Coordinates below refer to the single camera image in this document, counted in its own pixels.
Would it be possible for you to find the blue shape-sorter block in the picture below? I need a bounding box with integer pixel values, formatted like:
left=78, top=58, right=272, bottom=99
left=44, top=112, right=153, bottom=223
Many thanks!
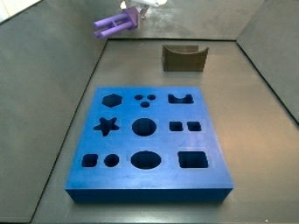
left=65, top=87, right=233, bottom=203

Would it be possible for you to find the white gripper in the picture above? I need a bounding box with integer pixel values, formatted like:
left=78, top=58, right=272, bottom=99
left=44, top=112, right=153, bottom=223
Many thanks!
left=120, top=0, right=168, bottom=20

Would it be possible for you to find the purple three-prong object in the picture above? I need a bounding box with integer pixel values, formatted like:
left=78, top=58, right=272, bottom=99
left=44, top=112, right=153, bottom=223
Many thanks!
left=93, top=7, right=138, bottom=39

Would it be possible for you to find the black curved fixture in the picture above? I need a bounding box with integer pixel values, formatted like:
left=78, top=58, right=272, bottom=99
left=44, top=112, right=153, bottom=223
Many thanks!
left=162, top=45, right=209, bottom=72

